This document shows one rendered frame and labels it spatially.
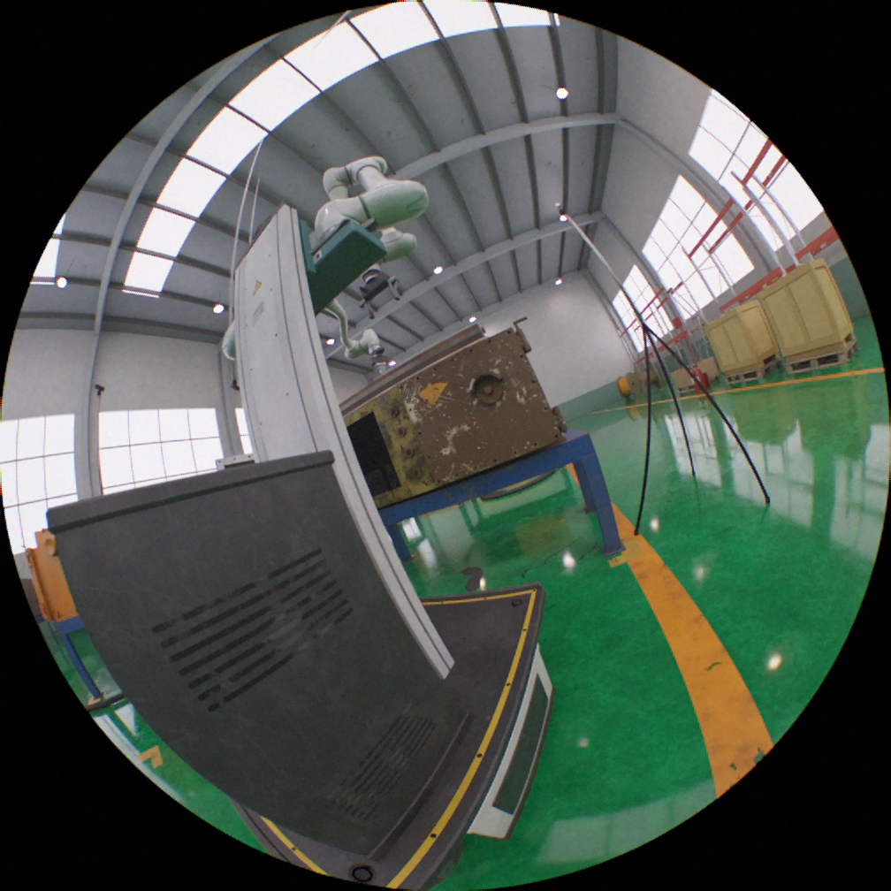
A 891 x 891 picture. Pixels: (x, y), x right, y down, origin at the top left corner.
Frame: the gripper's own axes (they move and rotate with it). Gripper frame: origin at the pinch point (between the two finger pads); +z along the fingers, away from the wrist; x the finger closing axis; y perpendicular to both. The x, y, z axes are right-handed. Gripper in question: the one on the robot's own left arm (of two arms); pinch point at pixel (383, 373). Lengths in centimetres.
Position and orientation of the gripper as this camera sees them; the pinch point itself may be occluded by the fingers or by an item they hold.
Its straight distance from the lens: 190.9
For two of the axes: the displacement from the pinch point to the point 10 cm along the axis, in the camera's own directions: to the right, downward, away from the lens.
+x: -7.2, 2.6, -6.4
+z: 3.7, 9.3, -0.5
